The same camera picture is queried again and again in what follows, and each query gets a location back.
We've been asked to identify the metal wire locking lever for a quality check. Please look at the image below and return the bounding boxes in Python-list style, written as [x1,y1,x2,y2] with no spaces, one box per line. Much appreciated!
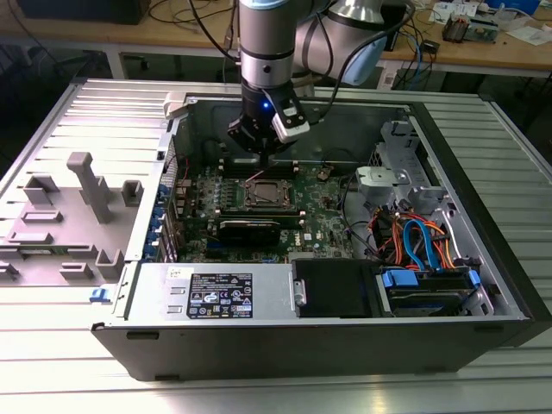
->
[246,163,280,184]

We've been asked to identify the blue data wire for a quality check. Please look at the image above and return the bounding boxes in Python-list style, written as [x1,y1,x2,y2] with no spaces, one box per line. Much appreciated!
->
[402,218,445,271]

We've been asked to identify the large black box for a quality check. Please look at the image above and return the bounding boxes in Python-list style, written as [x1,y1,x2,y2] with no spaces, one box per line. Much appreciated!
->
[21,0,152,25]

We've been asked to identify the hard disk in blue carrier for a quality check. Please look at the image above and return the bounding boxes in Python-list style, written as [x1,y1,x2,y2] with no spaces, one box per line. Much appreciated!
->
[377,266,483,318]

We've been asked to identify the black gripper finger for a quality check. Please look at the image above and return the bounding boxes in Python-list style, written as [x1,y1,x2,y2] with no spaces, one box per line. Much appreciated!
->
[227,115,267,167]
[264,128,299,167]

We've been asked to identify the green motherboard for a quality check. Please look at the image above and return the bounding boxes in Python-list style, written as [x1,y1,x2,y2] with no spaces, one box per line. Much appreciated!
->
[170,161,372,265]

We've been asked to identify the blue hanging cable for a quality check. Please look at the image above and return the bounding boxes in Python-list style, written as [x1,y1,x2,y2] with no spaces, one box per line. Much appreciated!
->
[411,25,427,81]

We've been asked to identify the black drive bay box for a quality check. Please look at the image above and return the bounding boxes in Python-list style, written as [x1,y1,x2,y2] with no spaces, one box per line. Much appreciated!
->
[292,258,381,319]

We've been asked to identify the grey circuit device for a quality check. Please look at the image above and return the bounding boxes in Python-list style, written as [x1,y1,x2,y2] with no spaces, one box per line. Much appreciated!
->
[467,10,512,43]

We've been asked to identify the orange power wire bundle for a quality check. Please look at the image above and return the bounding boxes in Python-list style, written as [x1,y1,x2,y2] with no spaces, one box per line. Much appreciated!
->
[370,210,457,269]

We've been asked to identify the grey plastic parts rack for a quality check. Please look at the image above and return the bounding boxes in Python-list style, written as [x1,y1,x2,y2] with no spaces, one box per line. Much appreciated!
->
[0,150,146,288]

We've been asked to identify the black graphics card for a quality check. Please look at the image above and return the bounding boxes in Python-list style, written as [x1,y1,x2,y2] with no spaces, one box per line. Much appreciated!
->
[217,219,281,248]

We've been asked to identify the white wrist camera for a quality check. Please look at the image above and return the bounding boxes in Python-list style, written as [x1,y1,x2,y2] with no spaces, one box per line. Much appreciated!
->
[270,97,312,144]

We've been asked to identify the small upright black box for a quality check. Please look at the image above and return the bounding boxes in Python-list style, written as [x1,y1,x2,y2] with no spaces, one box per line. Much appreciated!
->
[386,0,409,51]

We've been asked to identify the wooden workbench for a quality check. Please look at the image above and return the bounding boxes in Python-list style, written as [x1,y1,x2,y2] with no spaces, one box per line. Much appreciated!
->
[0,0,552,83]

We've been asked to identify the copper wound electronic part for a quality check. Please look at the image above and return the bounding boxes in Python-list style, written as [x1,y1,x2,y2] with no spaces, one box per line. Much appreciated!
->
[443,11,475,44]

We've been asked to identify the black open PC case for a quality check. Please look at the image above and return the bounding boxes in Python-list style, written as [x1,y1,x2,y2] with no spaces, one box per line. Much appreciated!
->
[89,92,552,383]

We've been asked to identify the white paper sheets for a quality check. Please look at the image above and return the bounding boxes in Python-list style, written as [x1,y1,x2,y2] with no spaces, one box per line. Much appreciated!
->
[505,23,552,47]

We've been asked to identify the silver power supply unit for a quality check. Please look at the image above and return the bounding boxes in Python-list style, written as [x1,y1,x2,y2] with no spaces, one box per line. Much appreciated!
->
[124,262,298,321]

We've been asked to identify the beige corner stop block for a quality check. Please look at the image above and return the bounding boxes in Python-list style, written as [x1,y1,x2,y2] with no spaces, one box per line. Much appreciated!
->
[164,91,189,120]

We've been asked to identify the white printed card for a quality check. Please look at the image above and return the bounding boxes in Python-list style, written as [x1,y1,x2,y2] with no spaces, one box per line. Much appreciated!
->
[430,2,465,22]

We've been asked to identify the CPU with silver top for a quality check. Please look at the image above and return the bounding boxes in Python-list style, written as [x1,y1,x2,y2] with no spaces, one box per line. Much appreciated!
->
[254,184,282,204]

